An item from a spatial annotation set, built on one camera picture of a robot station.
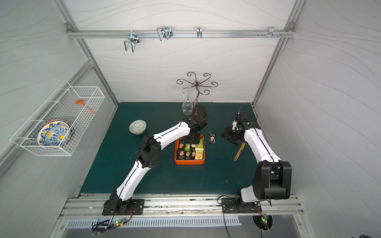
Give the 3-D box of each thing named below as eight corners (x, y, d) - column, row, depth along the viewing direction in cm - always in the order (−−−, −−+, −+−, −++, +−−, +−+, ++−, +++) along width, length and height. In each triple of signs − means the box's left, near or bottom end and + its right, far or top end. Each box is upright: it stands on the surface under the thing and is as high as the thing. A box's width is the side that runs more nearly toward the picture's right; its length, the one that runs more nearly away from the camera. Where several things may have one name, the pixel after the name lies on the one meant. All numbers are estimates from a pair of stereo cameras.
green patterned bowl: (129, 131, 107) (126, 126, 102) (140, 122, 113) (137, 116, 108) (140, 138, 103) (137, 133, 98) (150, 128, 109) (148, 123, 104)
